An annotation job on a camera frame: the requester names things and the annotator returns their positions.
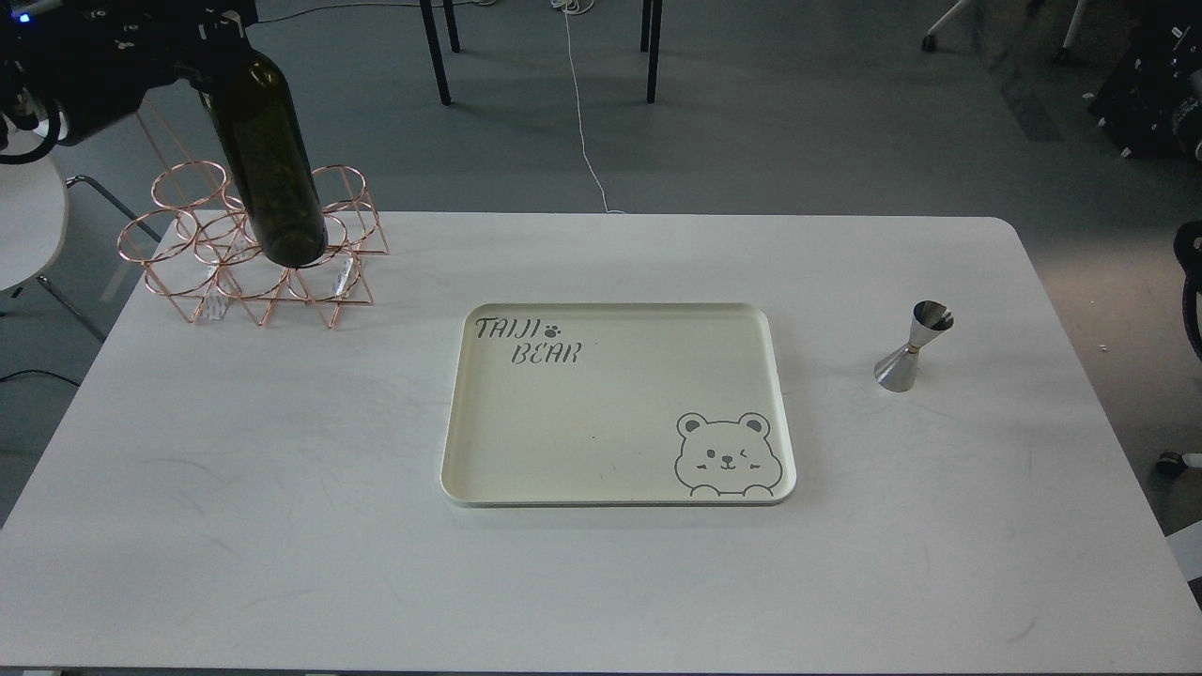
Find white floor cable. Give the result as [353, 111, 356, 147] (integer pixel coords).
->
[549, 0, 625, 215]

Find black table legs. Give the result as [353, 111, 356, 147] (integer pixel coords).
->
[418, 0, 664, 106]

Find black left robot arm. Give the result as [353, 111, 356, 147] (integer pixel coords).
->
[2, 1, 258, 165]

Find dark green wine bottle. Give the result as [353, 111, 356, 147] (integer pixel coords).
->
[200, 42, 328, 269]

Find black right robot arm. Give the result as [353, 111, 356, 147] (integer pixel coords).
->
[1155, 220, 1201, 478]

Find steel double jigger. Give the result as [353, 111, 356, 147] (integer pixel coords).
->
[874, 300, 954, 392]

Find cream bear serving tray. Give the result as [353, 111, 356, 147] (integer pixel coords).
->
[439, 303, 798, 506]

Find copper wire wine rack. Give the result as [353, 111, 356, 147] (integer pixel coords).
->
[117, 111, 389, 327]

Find white round chair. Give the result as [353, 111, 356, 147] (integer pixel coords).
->
[1, 158, 138, 342]

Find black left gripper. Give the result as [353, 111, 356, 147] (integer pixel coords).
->
[2, 1, 258, 146]

